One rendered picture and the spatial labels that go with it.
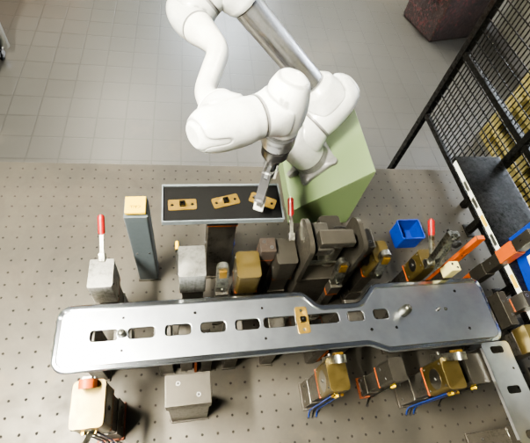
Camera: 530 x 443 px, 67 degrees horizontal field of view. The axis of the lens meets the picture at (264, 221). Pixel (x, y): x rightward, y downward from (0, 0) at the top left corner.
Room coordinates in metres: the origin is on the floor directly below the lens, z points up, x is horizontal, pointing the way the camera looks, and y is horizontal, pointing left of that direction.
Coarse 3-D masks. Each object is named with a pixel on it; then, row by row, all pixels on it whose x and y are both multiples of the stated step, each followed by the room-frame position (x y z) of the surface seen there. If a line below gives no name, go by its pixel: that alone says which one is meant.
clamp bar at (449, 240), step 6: (450, 234) 0.78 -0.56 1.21; (456, 234) 0.79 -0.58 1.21; (444, 240) 0.78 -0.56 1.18; (450, 240) 0.77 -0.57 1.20; (456, 240) 0.77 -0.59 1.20; (438, 246) 0.78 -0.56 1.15; (444, 246) 0.77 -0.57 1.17; (450, 246) 0.77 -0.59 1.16; (456, 246) 0.75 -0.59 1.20; (432, 252) 0.77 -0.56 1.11; (438, 252) 0.76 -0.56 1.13; (444, 252) 0.77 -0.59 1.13; (432, 258) 0.76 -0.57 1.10; (438, 258) 0.77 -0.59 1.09; (438, 264) 0.76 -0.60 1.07
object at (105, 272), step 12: (96, 264) 0.45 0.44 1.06; (108, 264) 0.46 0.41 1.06; (96, 276) 0.41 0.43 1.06; (108, 276) 0.42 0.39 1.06; (96, 288) 0.38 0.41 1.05; (108, 288) 0.39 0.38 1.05; (120, 288) 0.46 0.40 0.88; (96, 300) 0.37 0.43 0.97; (108, 300) 0.39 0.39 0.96; (120, 300) 0.43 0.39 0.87
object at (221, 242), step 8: (208, 224) 0.66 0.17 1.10; (216, 224) 0.67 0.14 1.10; (224, 224) 0.67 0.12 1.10; (232, 224) 0.68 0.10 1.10; (208, 232) 0.66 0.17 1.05; (216, 232) 0.67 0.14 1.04; (224, 232) 0.68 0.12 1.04; (232, 232) 0.69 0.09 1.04; (208, 240) 0.66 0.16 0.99; (216, 240) 0.67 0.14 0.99; (224, 240) 0.68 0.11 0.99; (232, 240) 0.69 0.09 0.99; (208, 248) 0.66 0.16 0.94; (216, 248) 0.67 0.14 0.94; (224, 248) 0.68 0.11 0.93; (232, 248) 0.69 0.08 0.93; (208, 256) 0.66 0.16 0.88; (216, 256) 0.67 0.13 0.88; (224, 256) 0.68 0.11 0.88; (208, 264) 0.66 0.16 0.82; (216, 264) 0.67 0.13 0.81; (208, 272) 0.66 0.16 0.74
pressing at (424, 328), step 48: (384, 288) 0.66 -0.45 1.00; (432, 288) 0.71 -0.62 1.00; (480, 288) 0.76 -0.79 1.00; (192, 336) 0.34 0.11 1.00; (240, 336) 0.37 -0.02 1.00; (288, 336) 0.41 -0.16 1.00; (336, 336) 0.45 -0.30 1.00; (384, 336) 0.49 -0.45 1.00; (432, 336) 0.54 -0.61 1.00; (480, 336) 0.58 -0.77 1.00
